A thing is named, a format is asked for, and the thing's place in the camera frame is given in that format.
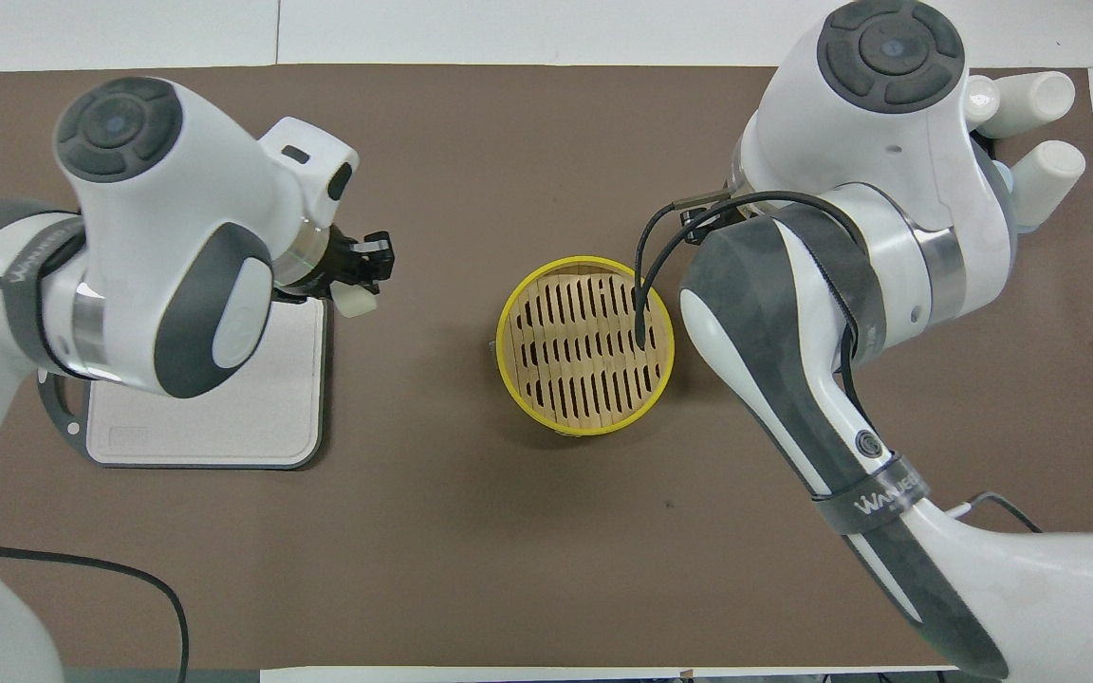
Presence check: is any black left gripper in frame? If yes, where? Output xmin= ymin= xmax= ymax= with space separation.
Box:
xmin=317 ymin=228 xmax=397 ymax=290

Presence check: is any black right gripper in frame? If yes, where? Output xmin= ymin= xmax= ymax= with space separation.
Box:
xmin=682 ymin=201 xmax=751 ymax=246

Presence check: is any white steamed bun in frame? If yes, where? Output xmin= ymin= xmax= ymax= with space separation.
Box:
xmin=335 ymin=284 xmax=380 ymax=320

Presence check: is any yellow bamboo steamer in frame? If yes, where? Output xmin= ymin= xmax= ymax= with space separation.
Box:
xmin=494 ymin=255 xmax=676 ymax=438

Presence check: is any grey cutting board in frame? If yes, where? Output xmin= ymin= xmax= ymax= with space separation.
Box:
xmin=38 ymin=294 xmax=330 ymax=471

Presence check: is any brown table mat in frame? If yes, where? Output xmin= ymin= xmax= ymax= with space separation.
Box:
xmin=0 ymin=64 xmax=1093 ymax=671

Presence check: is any light blue cup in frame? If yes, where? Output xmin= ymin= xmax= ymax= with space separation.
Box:
xmin=987 ymin=159 xmax=1018 ymax=225

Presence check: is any cream white cup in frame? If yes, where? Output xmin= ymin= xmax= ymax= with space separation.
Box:
xmin=1010 ymin=139 xmax=1087 ymax=231
xmin=981 ymin=70 xmax=1077 ymax=139
xmin=963 ymin=75 xmax=1000 ymax=121

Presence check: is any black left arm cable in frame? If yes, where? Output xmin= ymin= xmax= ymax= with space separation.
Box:
xmin=0 ymin=534 xmax=190 ymax=683

